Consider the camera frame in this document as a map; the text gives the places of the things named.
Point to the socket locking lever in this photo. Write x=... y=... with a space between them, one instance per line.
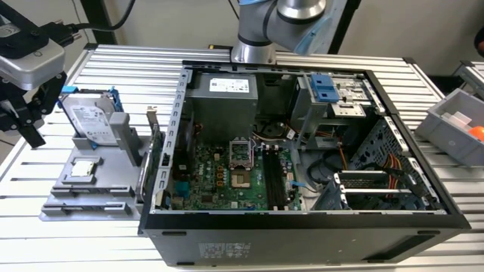
x=252 y=154

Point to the yellow tipped black bar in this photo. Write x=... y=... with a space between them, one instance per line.
x=218 y=47

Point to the blue drive bay latch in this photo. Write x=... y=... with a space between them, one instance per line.
x=322 y=90

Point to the silver CPU chip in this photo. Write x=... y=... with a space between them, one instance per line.
x=84 y=168

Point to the graphics card with metal bracket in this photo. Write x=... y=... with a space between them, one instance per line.
x=150 y=170

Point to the green motherboard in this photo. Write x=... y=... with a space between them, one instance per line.
x=210 y=175

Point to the black case fan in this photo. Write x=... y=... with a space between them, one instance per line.
x=188 y=136

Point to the black open PC case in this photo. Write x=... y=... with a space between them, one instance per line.
x=264 y=243

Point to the white small boxes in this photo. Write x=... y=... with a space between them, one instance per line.
x=458 y=119

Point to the gray parts rack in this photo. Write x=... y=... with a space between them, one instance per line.
x=113 y=170

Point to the black cooler fan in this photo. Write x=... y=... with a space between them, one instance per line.
x=272 y=129

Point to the black frame post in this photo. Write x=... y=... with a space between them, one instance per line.
x=101 y=37
x=341 y=34

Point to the teal board connector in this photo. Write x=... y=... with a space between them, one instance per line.
x=181 y=189

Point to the orange round object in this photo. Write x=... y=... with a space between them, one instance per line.
x=477 y=133

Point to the gray slatted metal frame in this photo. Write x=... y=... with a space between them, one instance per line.
x=470 y=73

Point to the black RAM slot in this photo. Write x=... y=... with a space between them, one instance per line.
x=272 y=178
x=278 y=178
x=268 y=178
x=282 y=178

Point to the gray power supply unit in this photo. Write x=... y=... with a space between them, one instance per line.
x=222 y=113

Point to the CPU socket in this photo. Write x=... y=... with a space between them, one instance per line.
x=240 y=179

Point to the gray drive bay bracket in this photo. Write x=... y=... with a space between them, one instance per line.
x=313 y=124

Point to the gray plastic bin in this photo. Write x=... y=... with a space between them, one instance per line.
x=445 y=141

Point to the dark object with red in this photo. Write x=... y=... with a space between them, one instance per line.
x=478 y=42

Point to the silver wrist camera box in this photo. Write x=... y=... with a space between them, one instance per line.
x=29 y=68

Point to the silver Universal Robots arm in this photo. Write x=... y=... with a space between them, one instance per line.
x=257 y=28

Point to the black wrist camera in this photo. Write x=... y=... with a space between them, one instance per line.
x=22 y=37

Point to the black chipset chip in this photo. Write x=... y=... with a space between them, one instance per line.
x=206 y=198

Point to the blue RAM stick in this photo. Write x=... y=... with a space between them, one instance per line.
x=94 y=190
x=92 y=209

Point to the hard disk in blue carrier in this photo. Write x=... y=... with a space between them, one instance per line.
x=88 y=119

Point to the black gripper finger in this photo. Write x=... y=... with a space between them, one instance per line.
x=36 y=113
x=9 y=119

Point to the gray disk bay cage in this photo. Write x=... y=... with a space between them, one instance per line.
x=362 y=177

